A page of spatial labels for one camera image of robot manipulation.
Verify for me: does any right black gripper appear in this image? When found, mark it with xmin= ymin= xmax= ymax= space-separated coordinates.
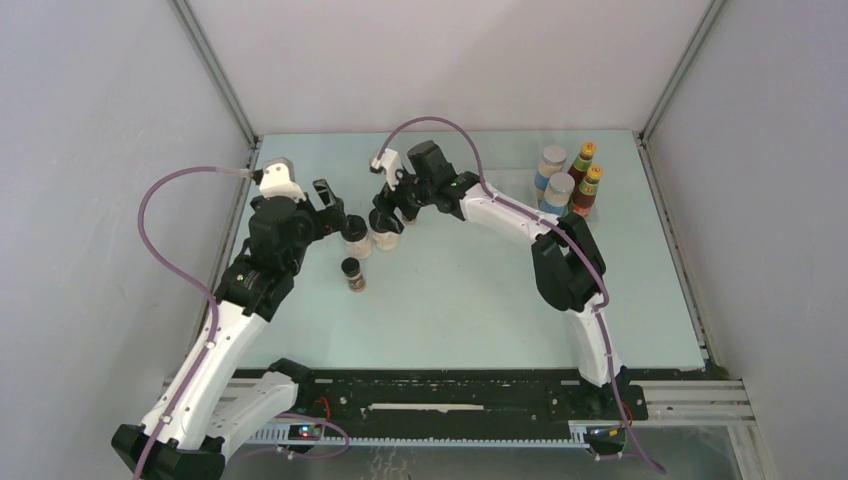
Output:
xmin=372 ymin=163 xmax=435 ymax=235

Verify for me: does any black lid salt shaker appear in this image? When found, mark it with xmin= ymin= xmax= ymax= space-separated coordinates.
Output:
xmin=370 ymin=222 xmax=403 ymax=251
xmin=341 ymin=214 xmax=372 ymax=260

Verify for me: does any blue label spice jar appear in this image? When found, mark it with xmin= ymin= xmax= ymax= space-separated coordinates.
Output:
xmin=534 ymin=145 xmax=568 ymax=195
xmin=539 ymin=172 xmax=575 ymax=217

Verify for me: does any sauce bottle yellow cap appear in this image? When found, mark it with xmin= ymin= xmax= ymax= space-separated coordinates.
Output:
xmin=567 ymin=142 xmax=597 ymax=186
xmin=570 ymin=165 xmax=604 ymax=218

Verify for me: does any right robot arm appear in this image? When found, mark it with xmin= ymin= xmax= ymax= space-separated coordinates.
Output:
xmin=369 ymin=140 xmax=622 ymax=418

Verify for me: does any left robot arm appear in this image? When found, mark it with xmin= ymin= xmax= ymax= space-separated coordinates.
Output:
xmin=111 ymin=176 xmax=347 ymax=479

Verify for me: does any small dark pepper bottle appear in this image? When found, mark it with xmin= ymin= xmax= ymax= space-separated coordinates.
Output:
xmin=340 ymin=257 xmax=366 ymax=292

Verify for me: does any clear plastic organizer tray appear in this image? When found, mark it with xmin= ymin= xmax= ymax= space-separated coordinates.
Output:
xmin=476 ymin=168 xmax=601 ymax=230

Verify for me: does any left circuit board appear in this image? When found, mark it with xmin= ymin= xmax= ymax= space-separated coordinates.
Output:
xmin=286 ymin=423 xmax=324 ymax=443

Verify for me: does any circuit board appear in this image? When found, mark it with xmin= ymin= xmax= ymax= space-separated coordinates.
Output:
xmin=584 ymin=425 xmax=627 ymax=445
xmin=286 ymin=423 xmax=324 ymax=443

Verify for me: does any right circuit board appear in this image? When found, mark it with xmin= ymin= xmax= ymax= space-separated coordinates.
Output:
xmin=584 ymin=425 xmax=627 ymax=445

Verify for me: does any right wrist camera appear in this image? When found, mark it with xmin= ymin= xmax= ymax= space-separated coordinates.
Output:
xmin=369 ymin=148 xmax=403 ymax=191

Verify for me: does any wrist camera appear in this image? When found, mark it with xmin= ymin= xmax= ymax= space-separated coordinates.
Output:
xmin=369 ymin=148 xmax=403 ymax=191
xmin=252 ymin=157 xmax=307 ymax=203

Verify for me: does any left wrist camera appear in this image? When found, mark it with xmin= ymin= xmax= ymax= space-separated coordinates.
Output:
xmin=252 ymin=157 xmax=307 ymax=203

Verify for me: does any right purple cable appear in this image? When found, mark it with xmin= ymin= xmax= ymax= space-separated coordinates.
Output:
xmin=380 ymin=116 xmax=667 ymax=477

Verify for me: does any purple cable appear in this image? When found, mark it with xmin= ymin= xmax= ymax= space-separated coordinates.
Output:
xmin=380 ymin=116 xmax=667 ymax=477
xmin=132 ymin=165 xmax=263 ymax=480

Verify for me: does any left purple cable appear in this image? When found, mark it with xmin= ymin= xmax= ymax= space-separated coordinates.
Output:
xmin=132 ymin=165 xmax=263 ymax=480

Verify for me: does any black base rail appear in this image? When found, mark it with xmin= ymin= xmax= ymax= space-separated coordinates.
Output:
xmin=294 ymin=369 xmax=648 ymax=441

